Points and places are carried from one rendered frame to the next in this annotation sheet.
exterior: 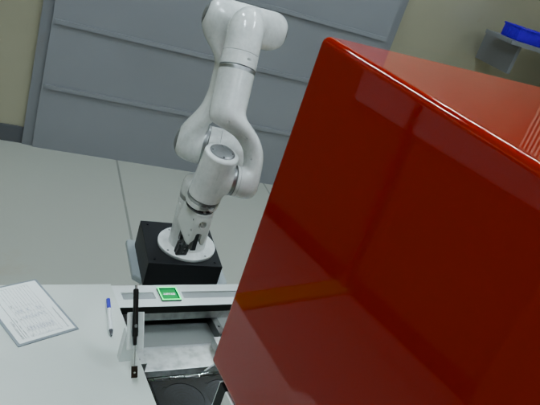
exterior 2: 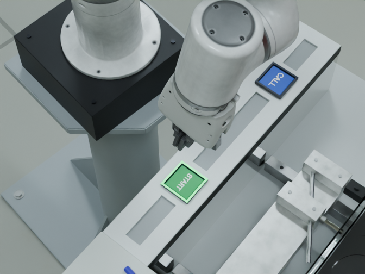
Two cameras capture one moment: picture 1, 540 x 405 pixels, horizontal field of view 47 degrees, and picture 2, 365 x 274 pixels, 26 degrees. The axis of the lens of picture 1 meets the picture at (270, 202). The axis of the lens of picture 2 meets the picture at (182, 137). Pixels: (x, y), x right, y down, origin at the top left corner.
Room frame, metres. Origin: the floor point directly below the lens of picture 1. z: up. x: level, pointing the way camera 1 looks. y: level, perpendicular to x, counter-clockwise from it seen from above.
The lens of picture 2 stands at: (0.85, 0.35, 2.12)
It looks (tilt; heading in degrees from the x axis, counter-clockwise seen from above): 59 degrees down; 343
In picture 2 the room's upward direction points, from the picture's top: straight up
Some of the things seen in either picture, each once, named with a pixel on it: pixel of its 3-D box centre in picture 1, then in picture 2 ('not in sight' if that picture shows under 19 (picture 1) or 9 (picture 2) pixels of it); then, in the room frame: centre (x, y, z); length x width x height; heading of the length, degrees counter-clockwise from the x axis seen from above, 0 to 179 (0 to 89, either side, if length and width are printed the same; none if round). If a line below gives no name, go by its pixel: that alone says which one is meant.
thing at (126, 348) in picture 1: (132, 340); not in sight; (1.10, 0.19, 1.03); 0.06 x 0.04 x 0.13; 34
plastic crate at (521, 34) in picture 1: (525, 34); not in sight; (5.16, -1.45, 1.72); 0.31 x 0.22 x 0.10; 115
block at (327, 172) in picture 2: not in sight; (326, 171); (1.40, -0.08, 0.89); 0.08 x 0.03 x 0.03; 34
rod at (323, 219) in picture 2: not in sight; (330, 224); (1.30, -0.05, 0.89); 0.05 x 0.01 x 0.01; 34
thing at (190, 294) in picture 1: (204, 313); (228, 151); (1.49, 0.07, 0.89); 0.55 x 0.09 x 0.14; 124
